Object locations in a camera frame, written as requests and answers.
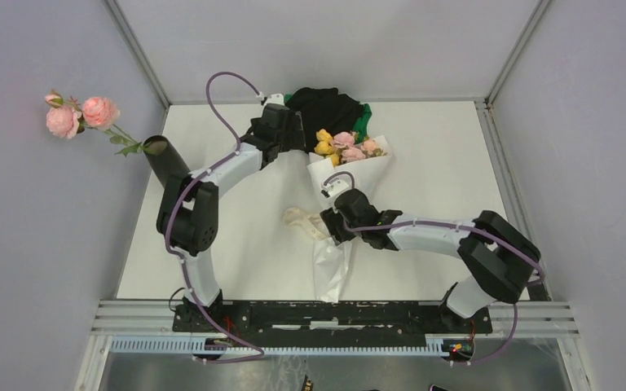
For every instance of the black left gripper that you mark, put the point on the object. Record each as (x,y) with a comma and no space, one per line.
(295,139)

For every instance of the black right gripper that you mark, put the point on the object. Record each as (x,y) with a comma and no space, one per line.
(332,218)

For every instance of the white paper bouquet wrap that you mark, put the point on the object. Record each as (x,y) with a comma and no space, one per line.
(339,166)

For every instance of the cream printed ribbon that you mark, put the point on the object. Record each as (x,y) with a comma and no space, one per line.
(302,222)

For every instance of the pink and yellow flower bunch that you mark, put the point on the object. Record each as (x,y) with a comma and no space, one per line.
(346,147)

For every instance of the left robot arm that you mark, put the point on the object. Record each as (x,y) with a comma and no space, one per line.
(188,213)

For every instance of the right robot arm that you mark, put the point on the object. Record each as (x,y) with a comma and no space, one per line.
(499,258)

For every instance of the black cylindrical vase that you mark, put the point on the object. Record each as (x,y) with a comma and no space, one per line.
(164,160)

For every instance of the pink roses in vase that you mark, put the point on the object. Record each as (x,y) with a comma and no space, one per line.
(66,118)

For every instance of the black cloth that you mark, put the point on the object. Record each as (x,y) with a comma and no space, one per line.
(326,110)

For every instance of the green cloth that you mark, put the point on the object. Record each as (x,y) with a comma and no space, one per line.
(366,123)

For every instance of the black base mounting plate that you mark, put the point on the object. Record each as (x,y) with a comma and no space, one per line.
(317,324)

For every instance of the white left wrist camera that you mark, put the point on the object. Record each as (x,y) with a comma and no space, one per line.
(277,98)

